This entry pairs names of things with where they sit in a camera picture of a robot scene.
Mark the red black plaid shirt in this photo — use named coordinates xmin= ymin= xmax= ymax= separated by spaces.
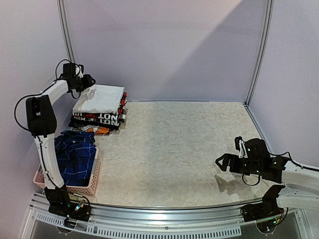
xmin=72 ymin=92 xmax=128 ymax=121

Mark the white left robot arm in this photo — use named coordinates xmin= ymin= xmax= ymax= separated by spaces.
xmin=25 ymin=74 xmax=96 ymax=216

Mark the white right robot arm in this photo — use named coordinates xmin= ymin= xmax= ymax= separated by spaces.
xmin=215 ymin=153 xmax=319 ymax=217

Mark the pink plastic laundry basket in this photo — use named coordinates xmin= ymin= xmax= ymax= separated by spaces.
xmin=33 ymin=147 xmax=101 ymax=195

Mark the orange white folded garment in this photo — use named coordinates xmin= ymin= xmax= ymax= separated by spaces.
xmin=73 ymin=125 xmax=112 ymax=135

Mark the black white checkered folded shirt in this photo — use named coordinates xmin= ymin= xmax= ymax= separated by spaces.
xmin=68 ymin=118 xmax=121 ymax=130

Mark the navy blue garment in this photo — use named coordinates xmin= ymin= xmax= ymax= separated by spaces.
xmin=54 ymin=130 xmax=96 ymax=185

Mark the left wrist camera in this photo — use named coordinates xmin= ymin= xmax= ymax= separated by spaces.
xmin=61 ymin=63 xmax=84 ymax=78

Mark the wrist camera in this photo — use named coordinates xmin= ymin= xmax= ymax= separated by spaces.
xmin=61 ymin=63 xmax=84 ymax=78
xmin=234 ymin=136 xmax=270 ymax=162

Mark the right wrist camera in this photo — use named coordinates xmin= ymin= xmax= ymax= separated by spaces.
xmin=234 ymin=136 xmax=270 ymax=162

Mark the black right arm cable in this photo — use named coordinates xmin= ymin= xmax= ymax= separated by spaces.
xmin=241 ymin=151 xmax=319 ymax=186

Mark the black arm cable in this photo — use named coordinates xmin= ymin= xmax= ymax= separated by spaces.
xmin=241 ymin=151 xmax=319 ymax=186
xmin=14 ymin=59 xmax=84 ymax=132

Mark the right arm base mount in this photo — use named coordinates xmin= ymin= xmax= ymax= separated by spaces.
xmin=240 ymin=200 xmax=289 ymax=234

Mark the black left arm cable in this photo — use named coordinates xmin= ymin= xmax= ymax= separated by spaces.
xmin=14 ymin=59 xmax=84 ymax=132

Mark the left aluminium frame post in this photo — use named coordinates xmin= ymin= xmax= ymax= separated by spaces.
xmin=57 ymin=0 xmax=75 ymax=62

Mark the aluminium frame post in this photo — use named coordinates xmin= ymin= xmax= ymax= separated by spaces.
xmin=244 ymin=0 xmax=274 ymax=108
xmin=57 ymin=0 xmax=75 ymax=62

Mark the aluminium front rail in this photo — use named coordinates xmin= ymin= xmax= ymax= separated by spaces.
xmin=22 ymin=194 xmax=315 ymax=239

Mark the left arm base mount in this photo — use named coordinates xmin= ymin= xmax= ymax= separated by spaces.
xmin=44 ymin=186 xmax=92 ymax=229

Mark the right aluminium frame post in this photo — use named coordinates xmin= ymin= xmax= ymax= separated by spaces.
xmin=244 ymin=0 xmax=274 ymax=108

